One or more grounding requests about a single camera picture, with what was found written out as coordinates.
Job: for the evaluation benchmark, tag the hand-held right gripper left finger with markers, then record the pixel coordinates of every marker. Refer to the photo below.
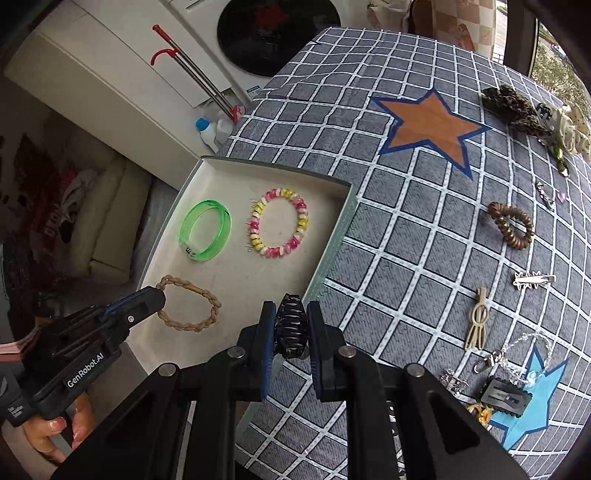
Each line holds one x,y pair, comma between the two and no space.
268,334

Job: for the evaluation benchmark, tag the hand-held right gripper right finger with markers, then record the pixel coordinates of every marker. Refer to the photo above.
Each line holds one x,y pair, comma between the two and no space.
316,339

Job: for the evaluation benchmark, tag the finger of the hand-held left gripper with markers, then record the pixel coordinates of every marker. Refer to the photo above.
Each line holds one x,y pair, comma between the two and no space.
138,307

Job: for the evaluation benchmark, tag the shallow pale green tray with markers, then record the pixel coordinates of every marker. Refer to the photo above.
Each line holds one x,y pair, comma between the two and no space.
221,277

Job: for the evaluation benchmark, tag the silver rhinestone hair clip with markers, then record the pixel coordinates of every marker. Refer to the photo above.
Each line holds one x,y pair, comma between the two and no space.
455,381

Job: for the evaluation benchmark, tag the beige openwork hair clip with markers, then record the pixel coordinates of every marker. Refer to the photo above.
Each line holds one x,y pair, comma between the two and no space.
481,300

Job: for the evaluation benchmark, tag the black scalloped snap clip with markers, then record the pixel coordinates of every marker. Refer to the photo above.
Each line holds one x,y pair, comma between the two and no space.
503,397

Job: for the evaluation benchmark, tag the silver star alligator clip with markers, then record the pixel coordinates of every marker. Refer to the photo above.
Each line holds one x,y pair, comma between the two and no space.
531,279

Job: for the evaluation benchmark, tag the person's left hand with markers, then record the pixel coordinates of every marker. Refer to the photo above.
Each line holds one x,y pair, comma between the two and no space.
46,429

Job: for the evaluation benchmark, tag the cream sofa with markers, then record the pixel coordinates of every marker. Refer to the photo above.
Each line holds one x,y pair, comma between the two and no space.
115,217

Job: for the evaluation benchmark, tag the pile of clothes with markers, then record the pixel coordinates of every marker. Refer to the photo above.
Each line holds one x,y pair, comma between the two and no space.
46,194

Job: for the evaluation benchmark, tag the grey checked star tablecloth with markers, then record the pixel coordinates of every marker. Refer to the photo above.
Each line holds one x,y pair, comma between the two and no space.
415,207

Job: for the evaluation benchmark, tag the white bottle blue cap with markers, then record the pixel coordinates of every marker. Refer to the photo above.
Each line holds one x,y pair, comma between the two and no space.
206,134

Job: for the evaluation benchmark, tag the clear plastic bottle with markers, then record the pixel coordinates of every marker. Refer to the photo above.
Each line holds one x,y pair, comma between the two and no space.
225,130

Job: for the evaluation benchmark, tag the white cabinet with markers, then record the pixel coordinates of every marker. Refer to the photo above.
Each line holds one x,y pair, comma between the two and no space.
92,83

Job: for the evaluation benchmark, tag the small silver hair clip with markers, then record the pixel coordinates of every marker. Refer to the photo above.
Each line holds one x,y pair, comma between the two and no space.
545,196

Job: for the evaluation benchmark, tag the tiny pink heart charm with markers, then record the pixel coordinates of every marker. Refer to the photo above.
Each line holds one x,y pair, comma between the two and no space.
561,197

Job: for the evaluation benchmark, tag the white washing machine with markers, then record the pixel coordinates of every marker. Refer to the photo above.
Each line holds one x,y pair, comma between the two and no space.
277,37

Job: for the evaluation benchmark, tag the green hair clip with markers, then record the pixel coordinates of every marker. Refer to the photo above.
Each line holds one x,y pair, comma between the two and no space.
561,164

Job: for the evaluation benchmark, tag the leopard print scrunchie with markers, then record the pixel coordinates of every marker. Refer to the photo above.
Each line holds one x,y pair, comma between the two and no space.
512,104

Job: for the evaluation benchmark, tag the small black hair claw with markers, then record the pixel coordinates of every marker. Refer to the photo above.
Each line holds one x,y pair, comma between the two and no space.
544,110

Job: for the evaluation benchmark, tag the checked cushion chair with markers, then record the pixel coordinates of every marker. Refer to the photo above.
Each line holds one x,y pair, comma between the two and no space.
452,23

